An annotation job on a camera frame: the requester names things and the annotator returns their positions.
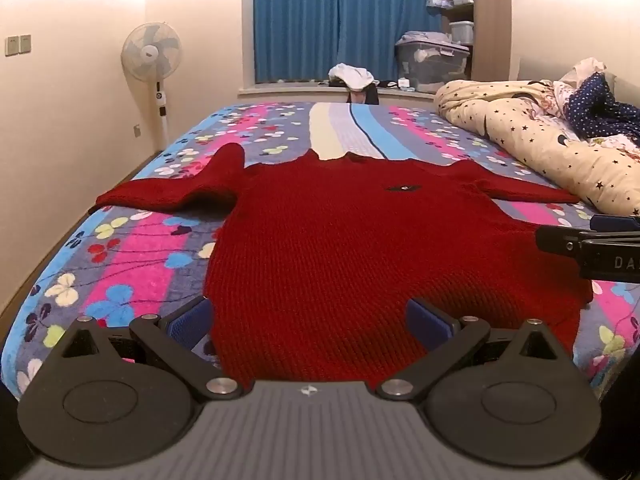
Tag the cream star-patterned pillow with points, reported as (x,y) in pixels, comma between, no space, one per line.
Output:
(520,120)

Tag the wooden bookshelf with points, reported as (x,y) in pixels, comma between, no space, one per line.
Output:
(491,20)

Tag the white cloth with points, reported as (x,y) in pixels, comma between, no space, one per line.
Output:
(587,66)

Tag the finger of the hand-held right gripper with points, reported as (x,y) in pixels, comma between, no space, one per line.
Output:
(617,223)
(560,239)

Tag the small white box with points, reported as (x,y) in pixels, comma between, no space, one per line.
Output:
(406,84)

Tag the floral striped bed blanket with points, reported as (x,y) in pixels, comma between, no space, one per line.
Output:
(150,260)

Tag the small clear plastic box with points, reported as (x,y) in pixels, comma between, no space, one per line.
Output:
(462,32)

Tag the dark hanging clothes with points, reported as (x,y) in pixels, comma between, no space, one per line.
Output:
(367,95)

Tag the white standing fan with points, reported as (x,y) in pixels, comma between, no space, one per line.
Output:
(151,52)

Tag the navy dotted cloth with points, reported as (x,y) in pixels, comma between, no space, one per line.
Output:
(595,105)

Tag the red knitted sweater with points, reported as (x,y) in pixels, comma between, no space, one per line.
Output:
(350,240)

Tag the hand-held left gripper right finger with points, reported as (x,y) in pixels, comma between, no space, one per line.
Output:
(425,322)

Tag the white clothes pile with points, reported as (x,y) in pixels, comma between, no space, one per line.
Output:
(351,76)

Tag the blue curtain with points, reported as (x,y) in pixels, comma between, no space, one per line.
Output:
(345,15)

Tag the beige wall switch plate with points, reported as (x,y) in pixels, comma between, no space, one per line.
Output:
(25,43)
(11,45)

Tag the clear plastic storage bin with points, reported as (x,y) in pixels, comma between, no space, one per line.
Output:
(432,67)

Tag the grey cloth pile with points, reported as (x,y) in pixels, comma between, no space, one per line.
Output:
(430,39)

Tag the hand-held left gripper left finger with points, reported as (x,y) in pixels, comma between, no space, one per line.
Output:
(192,321)

